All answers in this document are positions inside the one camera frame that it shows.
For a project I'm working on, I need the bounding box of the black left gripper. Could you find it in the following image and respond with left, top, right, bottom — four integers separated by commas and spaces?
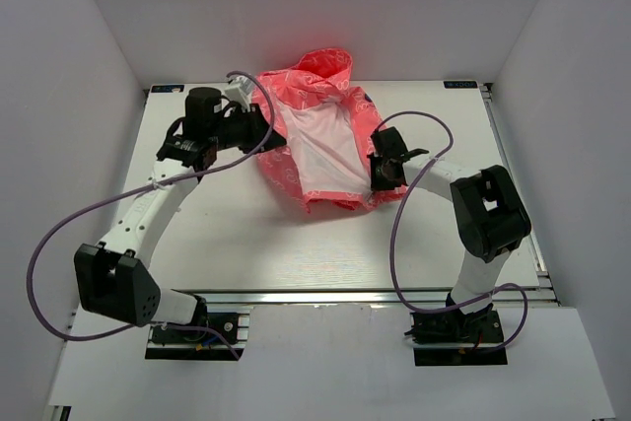
210, 104, 288, 155

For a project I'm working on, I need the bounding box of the pink patterned hooded jacket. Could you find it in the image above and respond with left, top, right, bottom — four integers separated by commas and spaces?
251, 48, 405, 210

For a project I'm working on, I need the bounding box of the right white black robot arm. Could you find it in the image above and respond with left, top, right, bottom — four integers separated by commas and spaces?
369, 127, 531, 341

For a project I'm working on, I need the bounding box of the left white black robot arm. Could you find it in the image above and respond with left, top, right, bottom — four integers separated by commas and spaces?
74, 77, 286, 341

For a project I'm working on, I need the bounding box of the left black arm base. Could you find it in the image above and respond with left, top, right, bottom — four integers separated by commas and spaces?
145, 306, 251, 362

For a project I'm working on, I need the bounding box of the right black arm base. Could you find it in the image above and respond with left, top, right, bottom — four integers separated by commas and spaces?
404, 310, 508, 367

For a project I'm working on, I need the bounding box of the right blue corner label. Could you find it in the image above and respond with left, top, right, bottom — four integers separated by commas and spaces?
443, 80, 478, 89

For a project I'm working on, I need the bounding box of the blue corner label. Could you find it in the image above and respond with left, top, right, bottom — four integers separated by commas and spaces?
443, 80, 478, 89
150, 85, 184, 94

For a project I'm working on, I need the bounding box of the left blue corner label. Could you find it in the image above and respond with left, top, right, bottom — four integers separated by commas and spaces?
150, 85, 184, 94

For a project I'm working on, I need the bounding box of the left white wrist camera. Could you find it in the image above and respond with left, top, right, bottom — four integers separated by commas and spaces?
224, 74, 254, 111

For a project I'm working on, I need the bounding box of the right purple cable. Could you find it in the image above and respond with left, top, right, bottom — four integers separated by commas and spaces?
377, 109, 531, 354

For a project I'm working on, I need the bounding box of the purple cable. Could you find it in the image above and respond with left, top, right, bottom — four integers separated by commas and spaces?
377, 109, 531, 354
26, 69, 277, 361

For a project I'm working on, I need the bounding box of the aluminium right side rail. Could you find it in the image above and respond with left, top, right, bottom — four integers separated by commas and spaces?
479, 83, 560, 306

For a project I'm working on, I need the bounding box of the aluminium rail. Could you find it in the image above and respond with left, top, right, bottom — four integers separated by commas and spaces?
199, 288, 557, 307
479, 83, 560, 306

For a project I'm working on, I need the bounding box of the aluminium front rail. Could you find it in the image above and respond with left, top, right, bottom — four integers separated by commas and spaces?
199, 288, 557, 307

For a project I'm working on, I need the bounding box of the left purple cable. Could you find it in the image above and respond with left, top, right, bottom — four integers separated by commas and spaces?
26, 69, 277, 361

